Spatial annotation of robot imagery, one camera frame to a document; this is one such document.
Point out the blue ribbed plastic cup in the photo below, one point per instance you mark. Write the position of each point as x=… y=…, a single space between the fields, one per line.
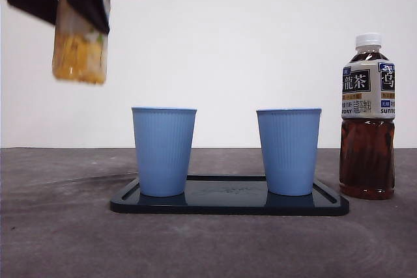
x=289 y=151
x=163 y=151

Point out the dark oolong tea bottle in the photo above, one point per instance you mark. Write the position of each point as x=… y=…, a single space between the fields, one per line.
x=365 y=147

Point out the dark blue flat tray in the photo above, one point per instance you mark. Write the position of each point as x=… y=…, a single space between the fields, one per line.
x=224 y=204

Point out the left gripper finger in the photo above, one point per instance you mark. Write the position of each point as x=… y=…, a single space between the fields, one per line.
x=88 y=4

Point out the pale jasmine tea bottle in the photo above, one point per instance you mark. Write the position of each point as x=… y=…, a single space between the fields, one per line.
x=79 y=63

